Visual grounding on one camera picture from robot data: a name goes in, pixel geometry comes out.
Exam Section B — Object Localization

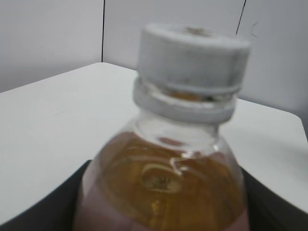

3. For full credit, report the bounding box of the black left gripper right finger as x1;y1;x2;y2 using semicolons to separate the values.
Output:
242;169;308;231

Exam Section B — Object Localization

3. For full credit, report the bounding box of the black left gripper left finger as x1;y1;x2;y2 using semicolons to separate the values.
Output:
0;160;90;231

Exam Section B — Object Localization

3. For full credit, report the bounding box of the peach oolong tea bottle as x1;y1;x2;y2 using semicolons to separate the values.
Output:
73;78;250;231

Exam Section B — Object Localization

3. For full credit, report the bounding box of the white bottle cap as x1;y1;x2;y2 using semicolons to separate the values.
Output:
137;24;251;96

